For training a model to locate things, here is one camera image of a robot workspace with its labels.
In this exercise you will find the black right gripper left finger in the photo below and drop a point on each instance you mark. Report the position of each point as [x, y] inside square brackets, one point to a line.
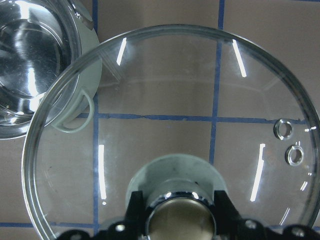
[128, 227]

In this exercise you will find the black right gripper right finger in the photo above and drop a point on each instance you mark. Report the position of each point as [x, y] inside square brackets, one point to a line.
[230, 225]

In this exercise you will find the glass pot lid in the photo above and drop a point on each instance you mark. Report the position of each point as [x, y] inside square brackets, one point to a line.
[178, 112]

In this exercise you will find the pale green steel pot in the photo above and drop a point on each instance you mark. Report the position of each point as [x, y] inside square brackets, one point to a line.
[39, 39]

